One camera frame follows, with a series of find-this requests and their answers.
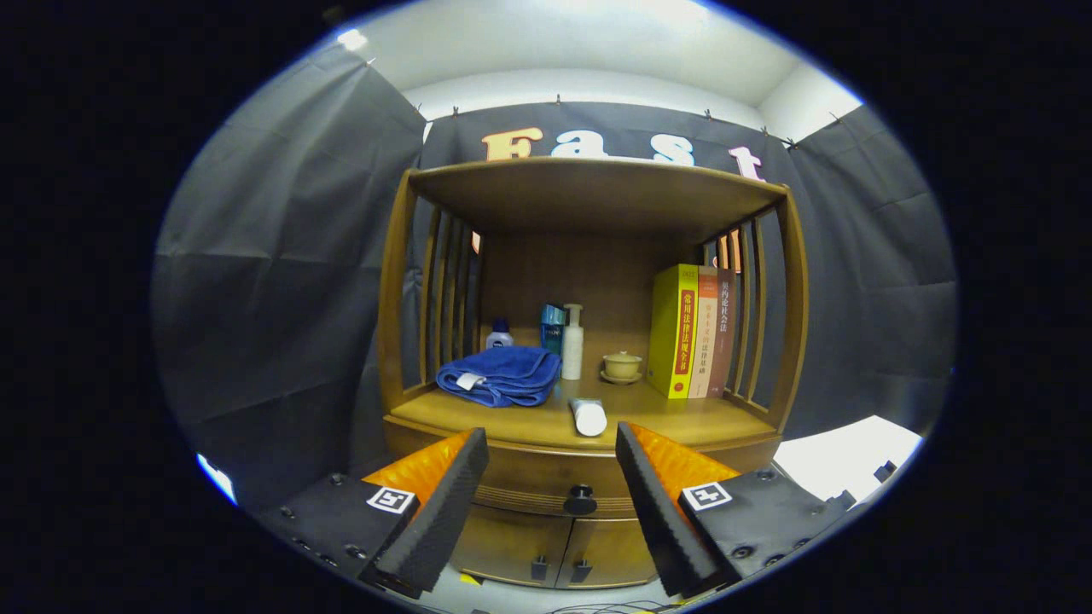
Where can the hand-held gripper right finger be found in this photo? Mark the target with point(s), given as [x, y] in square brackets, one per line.
[661, 520]

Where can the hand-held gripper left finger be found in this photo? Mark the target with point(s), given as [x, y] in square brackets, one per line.
[444, 520]

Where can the wooden drawer with black knob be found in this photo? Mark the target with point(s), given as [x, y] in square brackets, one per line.
[529, 473]

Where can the white squeeze tube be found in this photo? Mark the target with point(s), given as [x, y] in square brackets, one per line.
[589, 418]

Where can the wooden cabinet door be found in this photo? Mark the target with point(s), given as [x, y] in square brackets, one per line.
[610, 550]
[503, 541]

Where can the wooden countertop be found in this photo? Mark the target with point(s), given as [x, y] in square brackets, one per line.
[682, 418]

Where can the white side cabinet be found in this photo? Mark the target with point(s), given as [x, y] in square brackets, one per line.
[845, 452]

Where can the wooden cabinet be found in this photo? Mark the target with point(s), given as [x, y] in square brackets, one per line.
[597, 196]

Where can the yellow floor tape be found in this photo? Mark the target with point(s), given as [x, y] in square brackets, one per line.
[471, 579]

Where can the beige lidded teacup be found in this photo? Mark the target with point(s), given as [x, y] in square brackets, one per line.
[622, 367]

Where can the blue folded towel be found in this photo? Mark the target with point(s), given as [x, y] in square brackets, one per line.
[503, 371]

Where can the small white blue-capped bottle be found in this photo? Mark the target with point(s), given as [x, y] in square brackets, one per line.
[499, 339]

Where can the yellow book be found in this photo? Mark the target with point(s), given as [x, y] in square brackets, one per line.
[670, 328]

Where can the white pump bottle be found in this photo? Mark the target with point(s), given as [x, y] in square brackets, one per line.
[572, 350]

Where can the orange and white book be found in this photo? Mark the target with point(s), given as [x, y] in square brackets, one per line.
[706, 333]

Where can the brown book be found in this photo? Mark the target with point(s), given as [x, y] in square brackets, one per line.
[723, 328]

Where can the teal blue bottle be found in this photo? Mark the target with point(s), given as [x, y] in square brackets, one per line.
[550, 328]

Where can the black backdrop cloth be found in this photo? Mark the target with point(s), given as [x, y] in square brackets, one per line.
[273, 281]

